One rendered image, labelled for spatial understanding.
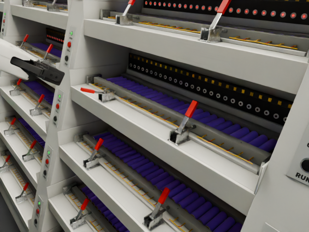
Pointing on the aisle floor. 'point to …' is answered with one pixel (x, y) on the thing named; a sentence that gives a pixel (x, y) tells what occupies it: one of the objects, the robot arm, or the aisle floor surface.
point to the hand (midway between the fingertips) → (50, 73)
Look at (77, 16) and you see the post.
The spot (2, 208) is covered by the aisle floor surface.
